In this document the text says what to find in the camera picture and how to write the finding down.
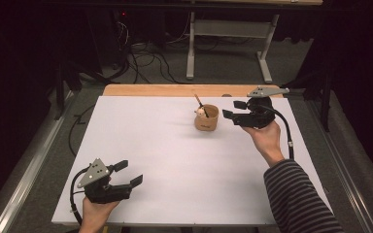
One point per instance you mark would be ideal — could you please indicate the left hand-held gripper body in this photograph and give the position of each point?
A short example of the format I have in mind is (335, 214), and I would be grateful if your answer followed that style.
(105, 193)

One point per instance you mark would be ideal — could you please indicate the white table mat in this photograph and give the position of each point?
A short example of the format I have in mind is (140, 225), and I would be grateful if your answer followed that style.
(162, 152)

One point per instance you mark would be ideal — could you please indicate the person's right hand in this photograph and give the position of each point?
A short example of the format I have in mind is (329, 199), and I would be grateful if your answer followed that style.
(267, 137)

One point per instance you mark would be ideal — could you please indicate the person's left hand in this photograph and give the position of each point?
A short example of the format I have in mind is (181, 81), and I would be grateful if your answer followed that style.
(94, 212)

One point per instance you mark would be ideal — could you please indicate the wooden table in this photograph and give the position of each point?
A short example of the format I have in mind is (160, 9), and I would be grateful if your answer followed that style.
(162, 90)

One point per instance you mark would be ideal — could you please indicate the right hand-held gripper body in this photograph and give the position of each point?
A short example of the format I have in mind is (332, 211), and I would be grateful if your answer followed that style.
(257, 118)

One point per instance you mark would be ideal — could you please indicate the aluminium floor rail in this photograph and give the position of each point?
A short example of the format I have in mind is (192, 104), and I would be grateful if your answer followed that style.
(346, 181)
(29, 174)

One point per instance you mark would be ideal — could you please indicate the black metal stand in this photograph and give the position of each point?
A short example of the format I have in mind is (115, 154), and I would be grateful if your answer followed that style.
(326, 103)
(60, 93)

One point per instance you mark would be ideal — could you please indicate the round wooden brush holder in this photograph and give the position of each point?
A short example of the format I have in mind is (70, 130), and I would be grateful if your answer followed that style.
(207, 124)

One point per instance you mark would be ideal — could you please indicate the white metal desk frame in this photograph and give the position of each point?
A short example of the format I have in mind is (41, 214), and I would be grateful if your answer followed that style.
(230, 29)

